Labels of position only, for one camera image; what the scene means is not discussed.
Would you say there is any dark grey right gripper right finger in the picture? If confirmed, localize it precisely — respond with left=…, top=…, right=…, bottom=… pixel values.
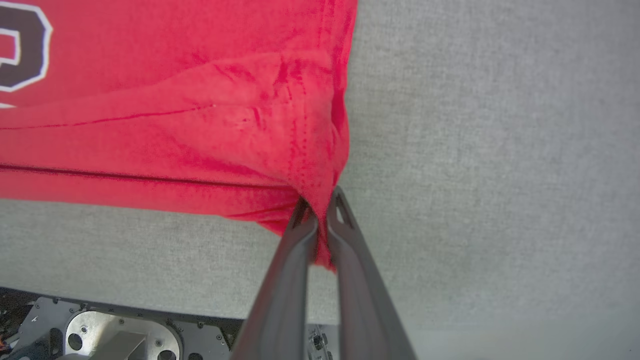
left=325, top=185, right=419, bottom=360

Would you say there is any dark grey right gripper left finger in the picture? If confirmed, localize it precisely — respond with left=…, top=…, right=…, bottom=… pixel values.
left=229, top=197, right=320, bottom=360

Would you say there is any red and white shirt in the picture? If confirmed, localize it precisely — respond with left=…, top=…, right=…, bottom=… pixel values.
left=0, top=0, right=359, bottom=273

